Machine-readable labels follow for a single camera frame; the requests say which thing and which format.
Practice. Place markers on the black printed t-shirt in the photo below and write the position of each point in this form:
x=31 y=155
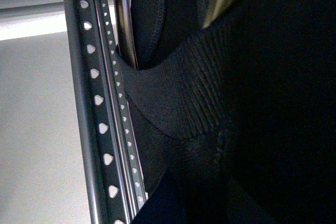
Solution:
x=235 y=122

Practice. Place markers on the grey metal clothes rack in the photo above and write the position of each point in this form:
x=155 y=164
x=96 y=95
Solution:
x=111 y=161

